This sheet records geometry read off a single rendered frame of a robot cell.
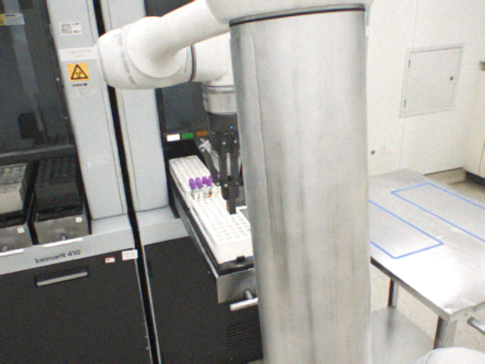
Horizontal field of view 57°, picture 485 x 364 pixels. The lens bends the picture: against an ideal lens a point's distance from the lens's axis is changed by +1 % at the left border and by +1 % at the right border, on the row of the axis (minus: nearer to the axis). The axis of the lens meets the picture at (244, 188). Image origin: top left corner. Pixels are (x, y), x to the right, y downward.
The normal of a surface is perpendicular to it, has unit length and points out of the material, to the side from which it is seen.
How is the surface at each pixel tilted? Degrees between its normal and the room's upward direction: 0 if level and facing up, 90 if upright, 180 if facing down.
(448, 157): 90
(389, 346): 0
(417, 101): 90
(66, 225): 90
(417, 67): 90
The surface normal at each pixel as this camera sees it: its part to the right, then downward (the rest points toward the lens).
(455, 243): -0.04, -0.91
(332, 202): 0.27, 0.25
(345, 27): 0.56, 0.18
